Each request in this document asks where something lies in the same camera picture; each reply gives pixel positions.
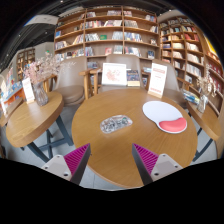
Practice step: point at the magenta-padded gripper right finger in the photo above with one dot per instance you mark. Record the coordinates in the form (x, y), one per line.
(165, 165)

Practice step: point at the small distant bookshelf unit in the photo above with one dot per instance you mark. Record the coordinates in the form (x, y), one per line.
(26, 60)

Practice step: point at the round wooden side table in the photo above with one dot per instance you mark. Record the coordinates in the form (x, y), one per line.
(30, 120)
(206, 121)

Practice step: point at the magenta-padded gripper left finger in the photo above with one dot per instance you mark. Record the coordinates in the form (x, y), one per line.
(58, 165)

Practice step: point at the white mouse pad red rest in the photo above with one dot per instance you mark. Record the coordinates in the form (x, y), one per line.
(160, 113)

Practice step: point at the glass vase beige dried flowers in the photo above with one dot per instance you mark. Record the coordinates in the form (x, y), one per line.
(202, 103)

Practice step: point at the small white table sign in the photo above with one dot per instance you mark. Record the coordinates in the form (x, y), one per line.
(28, 89)

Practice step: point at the colourful magazine stack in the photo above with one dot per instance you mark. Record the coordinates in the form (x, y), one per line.
(190, 96)

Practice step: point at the wide wooden bookshelf unit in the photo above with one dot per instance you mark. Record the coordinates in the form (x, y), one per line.
(100, 36)

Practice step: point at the white hanging ceiling panel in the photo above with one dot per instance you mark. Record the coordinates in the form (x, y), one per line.
(41, 19)

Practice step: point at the beige wooden-armed armchair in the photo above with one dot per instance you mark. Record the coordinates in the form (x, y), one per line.
(68, 80)
(172, 83)
(120, 59)

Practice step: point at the glass vase pink dried flowers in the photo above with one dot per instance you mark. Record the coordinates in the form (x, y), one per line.
(40, 93)

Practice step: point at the light blue book stack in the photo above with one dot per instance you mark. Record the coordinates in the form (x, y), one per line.
(147, 69)

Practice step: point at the dark cover book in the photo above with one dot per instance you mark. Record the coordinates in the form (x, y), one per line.
(133, 77)

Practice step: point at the transparent computer mouse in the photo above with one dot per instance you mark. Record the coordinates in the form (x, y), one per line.
(116, 123)

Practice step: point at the curved wooden bookshelf unit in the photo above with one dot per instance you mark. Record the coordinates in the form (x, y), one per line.
(186, 50)

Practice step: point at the white floral picture board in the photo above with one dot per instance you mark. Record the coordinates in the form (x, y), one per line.
(114, 74)

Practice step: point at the white red table sign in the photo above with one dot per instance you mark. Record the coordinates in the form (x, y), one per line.
(157, 80)

